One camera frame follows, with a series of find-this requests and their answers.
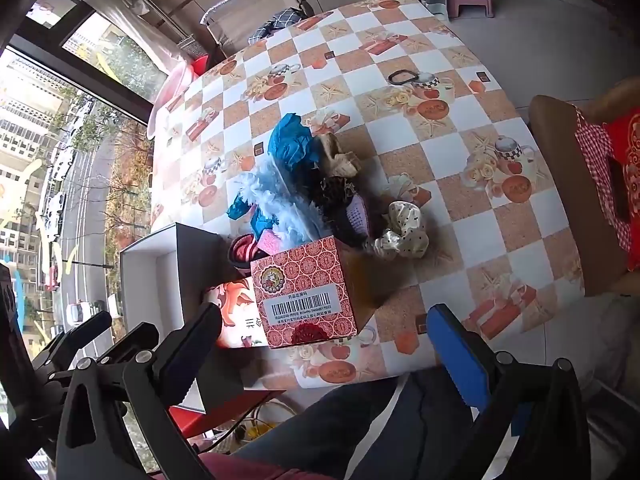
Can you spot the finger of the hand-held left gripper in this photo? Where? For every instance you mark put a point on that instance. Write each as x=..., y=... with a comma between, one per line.
x=135, y=339
x=85, y=332

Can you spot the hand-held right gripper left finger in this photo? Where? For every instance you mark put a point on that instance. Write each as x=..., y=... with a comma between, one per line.
x=200, y=330

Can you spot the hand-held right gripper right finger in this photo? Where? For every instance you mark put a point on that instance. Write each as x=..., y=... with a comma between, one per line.
x=452, y=355

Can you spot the orange printed box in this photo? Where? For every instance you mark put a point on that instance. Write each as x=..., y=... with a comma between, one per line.
x=232, y=300

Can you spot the grey cardboard box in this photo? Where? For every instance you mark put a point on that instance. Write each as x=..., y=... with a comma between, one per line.
x=150, y=280

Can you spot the red striped sock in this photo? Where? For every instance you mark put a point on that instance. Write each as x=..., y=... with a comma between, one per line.
x=242, y=257

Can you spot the red patterned box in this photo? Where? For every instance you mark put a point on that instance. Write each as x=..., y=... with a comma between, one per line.
x=305, y=285

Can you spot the cream polka dot scrunchie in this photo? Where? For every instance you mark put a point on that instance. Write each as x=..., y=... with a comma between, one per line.
x=405, y=230

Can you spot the leopard print scrunchie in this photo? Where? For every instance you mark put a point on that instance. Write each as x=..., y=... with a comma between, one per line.
x=337, y=190

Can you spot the teal cloth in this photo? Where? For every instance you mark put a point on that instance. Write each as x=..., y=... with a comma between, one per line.
x=292, y=145

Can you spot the beige scrunchie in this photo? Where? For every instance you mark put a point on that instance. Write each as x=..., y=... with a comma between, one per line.
x=337, y=157

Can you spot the red plastic stool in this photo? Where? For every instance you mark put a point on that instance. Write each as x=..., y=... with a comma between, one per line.
x=200, y=417

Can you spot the person's legs in jeans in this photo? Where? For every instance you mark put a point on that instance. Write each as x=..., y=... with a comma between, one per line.
x=390, y=425

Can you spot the person's maroon top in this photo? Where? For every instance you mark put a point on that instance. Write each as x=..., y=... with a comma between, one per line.
x=250, y=467

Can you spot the dark scrunchie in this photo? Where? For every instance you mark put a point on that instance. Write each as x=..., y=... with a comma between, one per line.
x=340, y=225

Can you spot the checkered printed tablecloth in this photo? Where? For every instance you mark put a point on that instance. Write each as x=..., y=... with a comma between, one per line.
x=450, y=170

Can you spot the brown chair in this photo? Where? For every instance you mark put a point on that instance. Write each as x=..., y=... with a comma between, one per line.
x=555, y=170

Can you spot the pink plastic basin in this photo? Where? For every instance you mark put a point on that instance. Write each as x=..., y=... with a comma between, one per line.
x=172, y=90

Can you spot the dark framed window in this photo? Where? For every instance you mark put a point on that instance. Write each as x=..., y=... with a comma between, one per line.
x=75, y=75

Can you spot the red cushion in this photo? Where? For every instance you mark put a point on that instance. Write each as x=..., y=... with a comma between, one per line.
x=625, y=160

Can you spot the folding chair with cushion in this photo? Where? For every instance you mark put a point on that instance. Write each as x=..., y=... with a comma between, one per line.
x=240, y=15

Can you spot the plaid cloth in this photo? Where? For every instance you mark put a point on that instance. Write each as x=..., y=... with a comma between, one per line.
x=280, y=22

